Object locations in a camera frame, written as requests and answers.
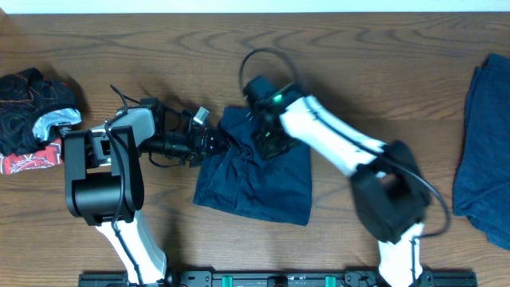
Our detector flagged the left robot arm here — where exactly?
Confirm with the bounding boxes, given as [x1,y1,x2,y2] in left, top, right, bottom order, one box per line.
[63,98,229,286]

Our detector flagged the navy blue garment pile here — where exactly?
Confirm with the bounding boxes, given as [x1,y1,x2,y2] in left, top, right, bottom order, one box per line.
[453,53,509,250]

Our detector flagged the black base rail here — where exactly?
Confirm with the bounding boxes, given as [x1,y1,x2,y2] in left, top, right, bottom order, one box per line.
[77,269,479,287]

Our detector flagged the red patterned folded garment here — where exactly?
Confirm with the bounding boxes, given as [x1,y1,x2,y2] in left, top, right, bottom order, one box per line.
[1,138,62,175]

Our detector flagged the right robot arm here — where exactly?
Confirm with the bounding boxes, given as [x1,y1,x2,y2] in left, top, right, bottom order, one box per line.
[242,77,431,286]

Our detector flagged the navy blue shorts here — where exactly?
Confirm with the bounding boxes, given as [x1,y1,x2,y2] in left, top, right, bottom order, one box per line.
[193,107,312,226]

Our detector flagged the black patterned folded garment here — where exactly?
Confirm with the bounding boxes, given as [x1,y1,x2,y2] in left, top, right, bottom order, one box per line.
[1,68,81,156]

